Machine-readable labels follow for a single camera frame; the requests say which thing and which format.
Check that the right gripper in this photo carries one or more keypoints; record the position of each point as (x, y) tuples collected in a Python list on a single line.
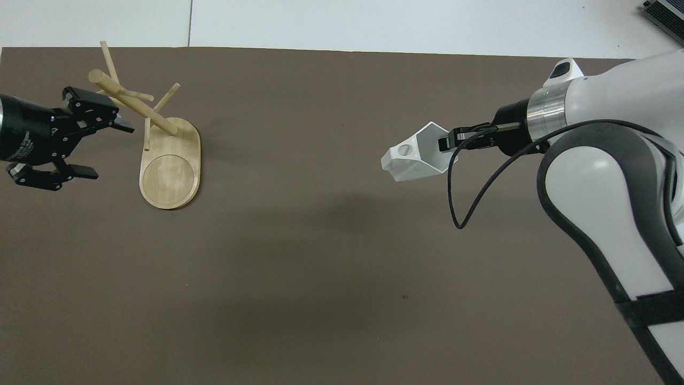
[(510, 128)]

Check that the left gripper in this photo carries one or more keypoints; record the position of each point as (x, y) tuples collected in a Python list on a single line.
[(29, 131)]

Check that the white angular cup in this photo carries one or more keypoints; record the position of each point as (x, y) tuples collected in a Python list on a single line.
[(414, 160)]

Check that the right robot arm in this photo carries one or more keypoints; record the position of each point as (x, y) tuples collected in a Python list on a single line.
[(604, 187)]

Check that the wooden cup rack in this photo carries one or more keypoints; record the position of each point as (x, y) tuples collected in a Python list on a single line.
[(170, 171)]

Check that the grey finned metal box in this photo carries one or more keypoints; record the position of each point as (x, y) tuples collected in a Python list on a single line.
[(665, 13)]

